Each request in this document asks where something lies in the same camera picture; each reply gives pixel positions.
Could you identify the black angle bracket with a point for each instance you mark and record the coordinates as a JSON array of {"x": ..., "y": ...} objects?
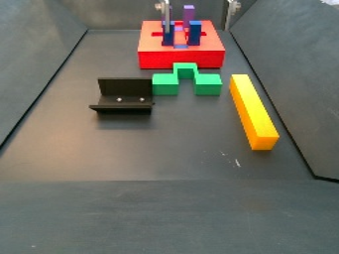
[{"x": 125, "y": 94}]

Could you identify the green stepped block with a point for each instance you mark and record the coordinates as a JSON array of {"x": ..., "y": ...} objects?
[{"x": 208, "y": 83}]

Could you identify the red slotted board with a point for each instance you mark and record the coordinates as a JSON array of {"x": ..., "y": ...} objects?
[{"x": 157, "y": 56}]

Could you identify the dark blue U block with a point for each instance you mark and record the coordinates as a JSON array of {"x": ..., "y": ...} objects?
[{"x": 194, "y": 33}]

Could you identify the purple U block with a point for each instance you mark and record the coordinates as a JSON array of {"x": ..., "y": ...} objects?
[{"x": 189, "y": 14}]

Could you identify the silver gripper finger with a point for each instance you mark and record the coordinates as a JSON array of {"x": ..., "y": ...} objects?
[
  {"x": 162, "y": 6},
  {"x": 234, "y": 6}
]

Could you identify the yellow long block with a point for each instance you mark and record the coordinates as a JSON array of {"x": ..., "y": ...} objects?
[{"x": 258, "y": 125}]

